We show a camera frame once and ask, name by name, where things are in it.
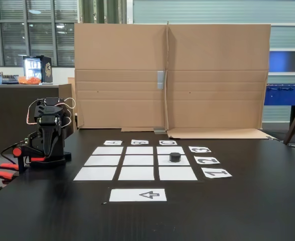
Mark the black octagonal token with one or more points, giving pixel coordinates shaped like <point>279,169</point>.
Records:
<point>174,157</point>

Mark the white paper grid square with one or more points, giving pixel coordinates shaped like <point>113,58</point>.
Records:
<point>108,150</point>
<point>139,150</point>
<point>138,160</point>
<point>177,173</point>
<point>163,150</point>
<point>95,173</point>
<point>136,173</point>
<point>102,160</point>
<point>162,160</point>

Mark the red black table clamp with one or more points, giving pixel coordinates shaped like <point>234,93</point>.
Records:
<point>17,151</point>

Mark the dark brown counter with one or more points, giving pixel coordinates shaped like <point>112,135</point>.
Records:
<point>7,113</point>

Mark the orange snack bag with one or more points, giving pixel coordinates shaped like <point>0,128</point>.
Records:
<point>29,80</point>

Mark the black mini fridge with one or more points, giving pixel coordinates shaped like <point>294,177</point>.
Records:
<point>46,69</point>

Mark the paper sheet letter A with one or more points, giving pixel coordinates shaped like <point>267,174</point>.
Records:
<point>113,142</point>

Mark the paper sheet letter B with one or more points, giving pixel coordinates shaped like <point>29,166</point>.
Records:
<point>140,142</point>

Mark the large brown cardboard panel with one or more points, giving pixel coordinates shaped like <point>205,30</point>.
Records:
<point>120,50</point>
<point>217,50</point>

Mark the grey tape piece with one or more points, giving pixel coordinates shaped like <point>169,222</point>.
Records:
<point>159,131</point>

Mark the white arrow paper sheet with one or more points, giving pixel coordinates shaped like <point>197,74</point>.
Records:
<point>150,195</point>

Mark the paper sheet letter C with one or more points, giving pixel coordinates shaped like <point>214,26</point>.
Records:
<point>168,142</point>

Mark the grey tape strip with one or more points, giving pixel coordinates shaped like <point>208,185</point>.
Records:
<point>160,79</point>

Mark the paper sheet number 3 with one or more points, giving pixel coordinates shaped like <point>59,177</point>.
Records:
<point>200,149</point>

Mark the paper sheet number 2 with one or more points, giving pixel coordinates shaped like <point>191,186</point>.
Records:
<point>207,160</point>

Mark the paper sheet number 1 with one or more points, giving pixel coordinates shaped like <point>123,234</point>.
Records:
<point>216,173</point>

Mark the blue foosball table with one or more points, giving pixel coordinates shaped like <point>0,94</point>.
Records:
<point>283,96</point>

